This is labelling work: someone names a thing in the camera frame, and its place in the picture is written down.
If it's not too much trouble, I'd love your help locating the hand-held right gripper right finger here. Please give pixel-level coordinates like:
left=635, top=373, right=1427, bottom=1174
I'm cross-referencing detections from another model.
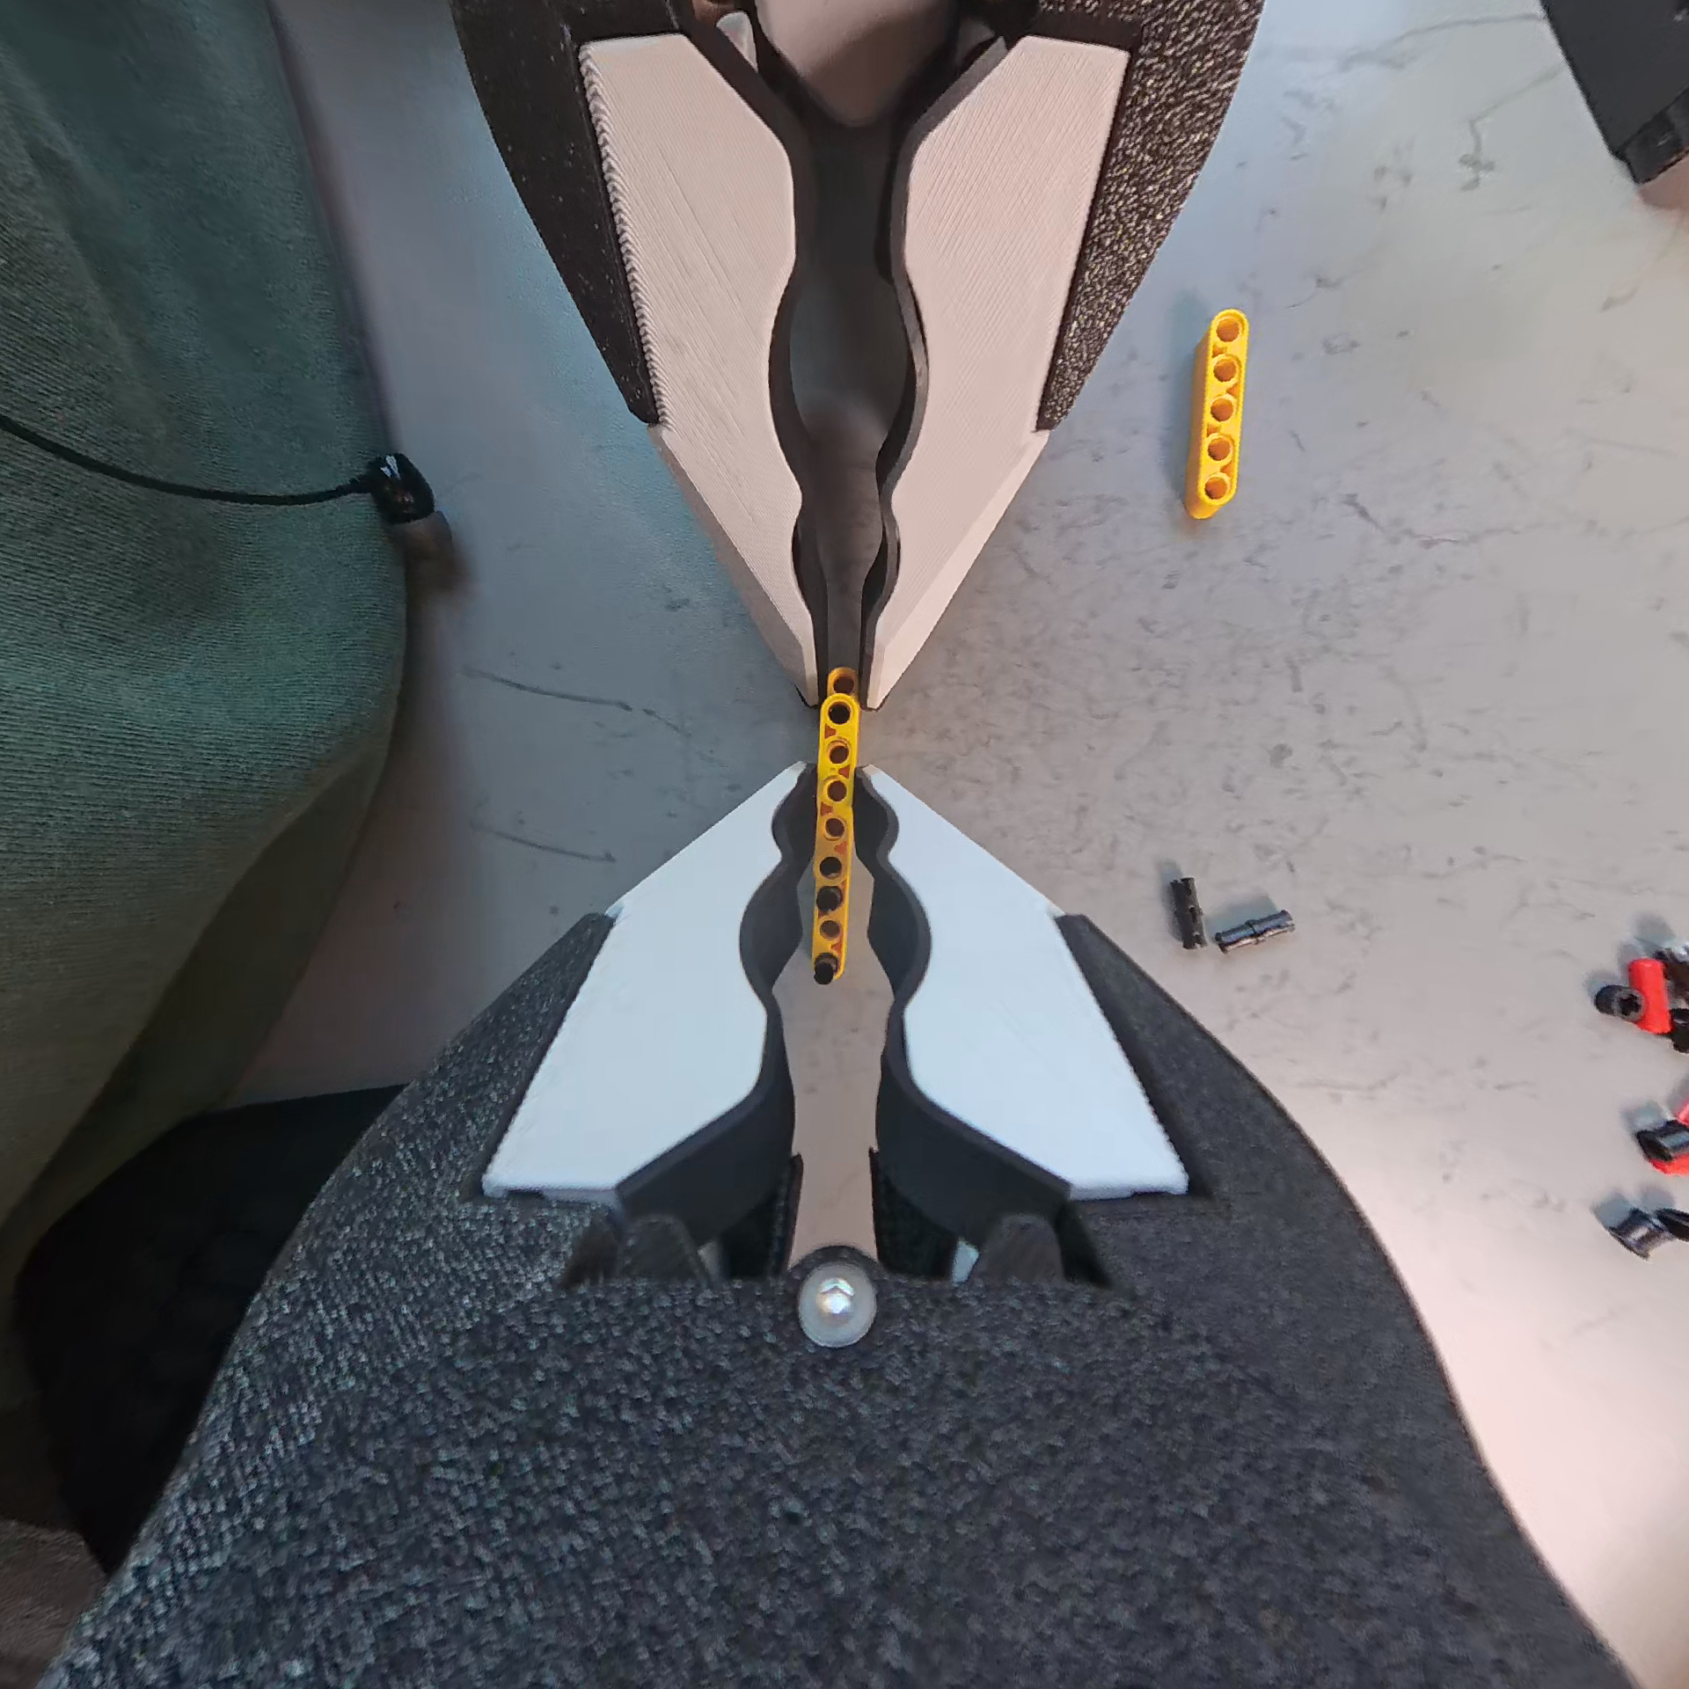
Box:
left=859, top=769, right=1186, bottom=1275

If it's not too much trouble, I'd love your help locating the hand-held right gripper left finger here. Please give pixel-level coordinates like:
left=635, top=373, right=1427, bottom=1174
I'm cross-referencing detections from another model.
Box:
left=485, top=762, right=810, bottom=1275

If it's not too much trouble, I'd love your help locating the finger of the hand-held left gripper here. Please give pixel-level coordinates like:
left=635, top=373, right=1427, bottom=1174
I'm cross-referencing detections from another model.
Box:
left=862, top=34, right=1136, bottom=709
left=582, top=34, right=830, bottom=703

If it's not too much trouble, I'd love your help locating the long yellow lego beam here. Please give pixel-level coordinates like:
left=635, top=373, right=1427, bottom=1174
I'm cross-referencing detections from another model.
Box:
left=808, top=692, right=867, bottom=989

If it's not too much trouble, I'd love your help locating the pile of small lego pieces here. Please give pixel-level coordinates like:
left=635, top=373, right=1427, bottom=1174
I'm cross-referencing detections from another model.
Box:
left=1592, top=916, right=1689, bottom=1258

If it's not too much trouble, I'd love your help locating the black quilted cushion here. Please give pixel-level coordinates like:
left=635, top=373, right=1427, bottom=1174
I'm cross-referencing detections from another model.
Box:
left=11, top=1081, right=416, bottom=1579

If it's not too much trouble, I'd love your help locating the black drawstring cord with toggle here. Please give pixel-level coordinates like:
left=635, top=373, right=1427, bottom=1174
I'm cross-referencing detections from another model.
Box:
left=0, top=413, right=440, bottom=525

